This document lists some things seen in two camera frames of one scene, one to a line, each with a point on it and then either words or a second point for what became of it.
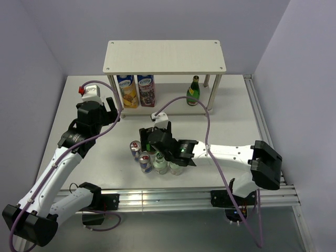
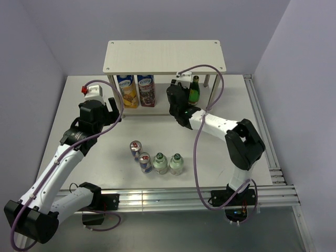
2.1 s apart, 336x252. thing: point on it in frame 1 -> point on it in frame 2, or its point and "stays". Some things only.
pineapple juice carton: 129,91 stays
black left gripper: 110,116 stays
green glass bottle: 193,91 stays
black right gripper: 144,132 -> 187,91
